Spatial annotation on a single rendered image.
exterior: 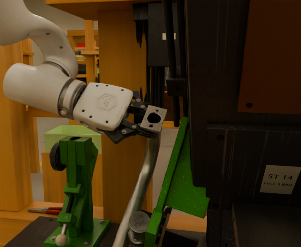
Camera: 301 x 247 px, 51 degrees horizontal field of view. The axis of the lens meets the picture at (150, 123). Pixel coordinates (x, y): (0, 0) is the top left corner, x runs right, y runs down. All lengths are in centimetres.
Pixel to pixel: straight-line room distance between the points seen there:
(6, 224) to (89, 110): 57
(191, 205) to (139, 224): 10
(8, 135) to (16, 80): 41
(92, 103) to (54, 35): 16
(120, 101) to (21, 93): 20
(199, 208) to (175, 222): 47
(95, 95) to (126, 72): 26
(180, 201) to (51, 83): 34
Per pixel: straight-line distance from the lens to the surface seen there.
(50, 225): 99
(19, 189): 114
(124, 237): 65
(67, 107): 65
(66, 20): 1143
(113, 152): 94
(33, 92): 68
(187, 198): 54
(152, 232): 53
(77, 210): 84
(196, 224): 101
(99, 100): 64
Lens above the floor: 135
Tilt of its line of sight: 10 degrees down
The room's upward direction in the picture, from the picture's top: straight up
